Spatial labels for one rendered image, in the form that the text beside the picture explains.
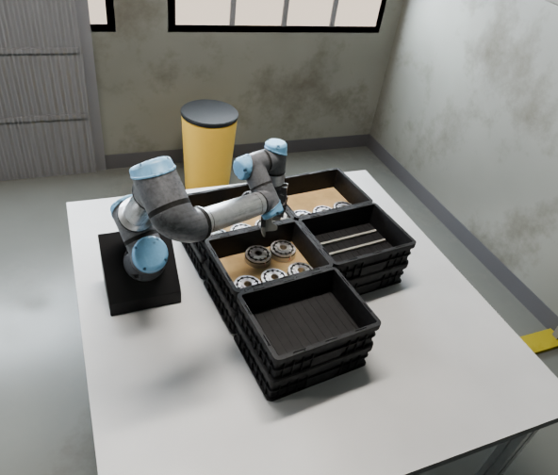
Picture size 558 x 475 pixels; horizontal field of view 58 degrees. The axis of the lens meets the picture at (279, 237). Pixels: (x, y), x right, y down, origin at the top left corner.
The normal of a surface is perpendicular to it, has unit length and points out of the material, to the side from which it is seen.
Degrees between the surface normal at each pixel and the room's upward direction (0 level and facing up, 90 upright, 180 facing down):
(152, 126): 90
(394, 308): 0
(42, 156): 90
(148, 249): 50
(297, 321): 0
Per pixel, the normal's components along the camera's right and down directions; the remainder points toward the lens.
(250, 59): 0.36, 0.61
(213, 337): 0.12, -0.77
